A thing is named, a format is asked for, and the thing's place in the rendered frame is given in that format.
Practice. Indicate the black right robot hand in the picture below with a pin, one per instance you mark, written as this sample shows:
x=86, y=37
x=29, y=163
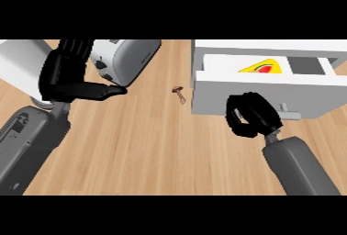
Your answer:
x=257, y=114

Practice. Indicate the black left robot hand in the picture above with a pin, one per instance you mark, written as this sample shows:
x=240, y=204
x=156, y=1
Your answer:
x=61, y=76

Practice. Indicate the white open drawer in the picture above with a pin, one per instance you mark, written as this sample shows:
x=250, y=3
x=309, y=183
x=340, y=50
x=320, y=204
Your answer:
x=212, y=95

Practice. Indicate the white block appliance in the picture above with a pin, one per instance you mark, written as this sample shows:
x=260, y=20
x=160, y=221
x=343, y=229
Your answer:
x=20, y=65

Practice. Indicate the yellow wedge with red mark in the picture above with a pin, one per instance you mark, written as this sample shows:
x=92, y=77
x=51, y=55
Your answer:
x=268, y=68

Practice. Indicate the grey and white toaster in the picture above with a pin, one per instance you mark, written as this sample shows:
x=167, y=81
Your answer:
x=129, y=58

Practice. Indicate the small brown mushroom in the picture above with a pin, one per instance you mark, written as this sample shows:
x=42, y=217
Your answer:
x=181, y=94

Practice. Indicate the white cabinet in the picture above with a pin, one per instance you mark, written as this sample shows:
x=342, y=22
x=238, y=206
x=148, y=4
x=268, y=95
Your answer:
x=271, y=47

